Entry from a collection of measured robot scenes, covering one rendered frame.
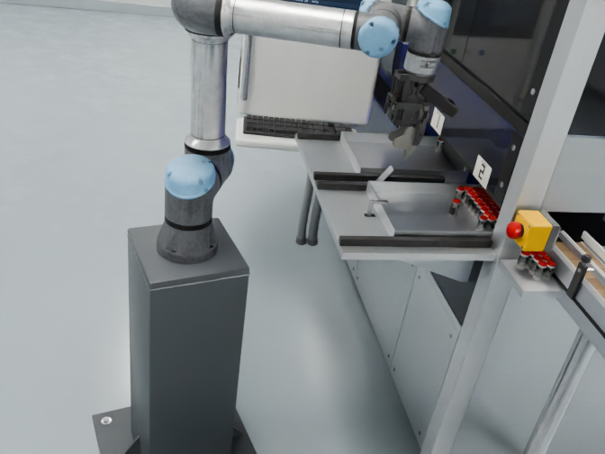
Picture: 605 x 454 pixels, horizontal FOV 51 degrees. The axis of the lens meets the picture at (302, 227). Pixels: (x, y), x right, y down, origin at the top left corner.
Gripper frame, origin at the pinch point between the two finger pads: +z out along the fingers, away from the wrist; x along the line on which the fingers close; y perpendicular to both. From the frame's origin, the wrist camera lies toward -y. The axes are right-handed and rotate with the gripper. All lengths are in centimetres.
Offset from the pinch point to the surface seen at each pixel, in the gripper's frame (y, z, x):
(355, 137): -4, 20, -53
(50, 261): 102, 110, -112
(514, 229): -20.9, 8.5, 20.0
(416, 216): -9.2, 21.1, -6.0
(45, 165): 117, 110, -204
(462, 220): -21.9, 21.0, -4.3
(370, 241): 8.1, 20.0, 8.2
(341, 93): -8, 17, -87
